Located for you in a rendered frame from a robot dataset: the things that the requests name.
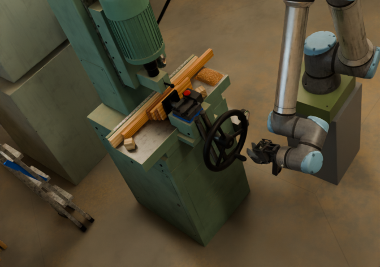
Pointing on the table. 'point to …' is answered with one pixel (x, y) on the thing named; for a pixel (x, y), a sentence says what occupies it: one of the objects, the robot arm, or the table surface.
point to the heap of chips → (209, 76)
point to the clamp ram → (171, 100)
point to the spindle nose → (151, 68)
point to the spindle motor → (132, 21)
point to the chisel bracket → (158, 85)
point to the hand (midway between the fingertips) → (249, 153)
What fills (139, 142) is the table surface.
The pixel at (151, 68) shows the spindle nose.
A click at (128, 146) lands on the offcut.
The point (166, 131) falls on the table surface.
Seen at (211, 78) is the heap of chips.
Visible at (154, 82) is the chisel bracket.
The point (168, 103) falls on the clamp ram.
